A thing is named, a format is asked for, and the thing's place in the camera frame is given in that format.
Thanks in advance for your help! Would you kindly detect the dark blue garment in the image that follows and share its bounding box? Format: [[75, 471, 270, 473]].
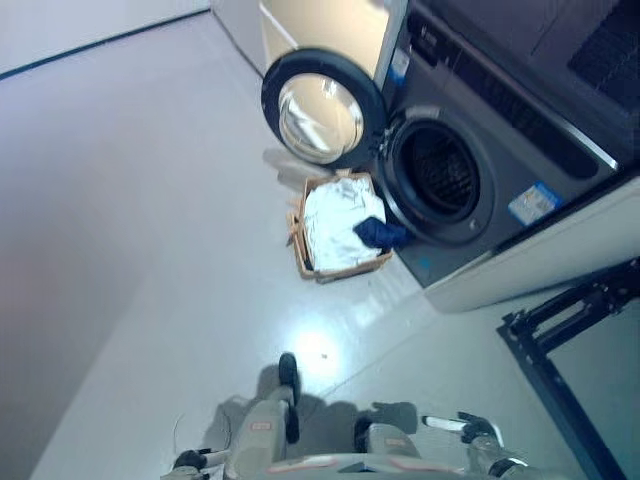
[[352, 215, 415, 251]]

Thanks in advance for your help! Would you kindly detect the white cloth in basket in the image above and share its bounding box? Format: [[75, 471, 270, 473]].
[[303, 177, 387, 272]]

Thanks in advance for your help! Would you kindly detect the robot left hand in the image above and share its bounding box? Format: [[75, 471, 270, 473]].
[[173, 448, 232, 471]]

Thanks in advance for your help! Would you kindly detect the robot left silver leg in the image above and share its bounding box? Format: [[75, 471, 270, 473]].
[[230, 390, 296, 480]]

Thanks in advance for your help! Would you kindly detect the robot right silver leg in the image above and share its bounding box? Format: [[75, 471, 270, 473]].
[[355, 418, 422, 464]]

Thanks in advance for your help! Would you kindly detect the robot silver leg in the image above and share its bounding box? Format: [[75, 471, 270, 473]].
[[230, 390, 296, 480], [355, 418, 422, 464]]

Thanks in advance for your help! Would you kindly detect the white base under washer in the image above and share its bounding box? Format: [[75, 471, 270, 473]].
[[424, 170, 640, 315]]

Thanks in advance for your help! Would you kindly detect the woven wooden laundry basket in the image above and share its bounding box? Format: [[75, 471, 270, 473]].
[[285, 169, 394, 285]]

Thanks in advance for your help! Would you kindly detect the blue energy label sticker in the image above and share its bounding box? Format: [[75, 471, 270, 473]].
[[508, 181, 565, 218]]

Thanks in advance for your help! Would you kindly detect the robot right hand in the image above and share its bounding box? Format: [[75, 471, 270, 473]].
[[422, 411, 503, 446]]

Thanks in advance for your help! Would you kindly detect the white cabinet beside washer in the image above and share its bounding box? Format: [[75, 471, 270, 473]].
[[210, 0, 410, 79]]

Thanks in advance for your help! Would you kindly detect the grey front-load washing machine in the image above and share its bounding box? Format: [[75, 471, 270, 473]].
[[368, 0, 640, 290]]

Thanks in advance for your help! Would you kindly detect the round washing machine door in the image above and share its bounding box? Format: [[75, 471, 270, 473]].
[[260, 47, 385, 169]]

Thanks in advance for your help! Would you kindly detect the robot left black foot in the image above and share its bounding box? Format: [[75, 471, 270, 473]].
[[277, 352, 303, 407]]

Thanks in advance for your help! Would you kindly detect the black metal frame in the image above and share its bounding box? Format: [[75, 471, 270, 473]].
[[496, 257, 640, 480]]

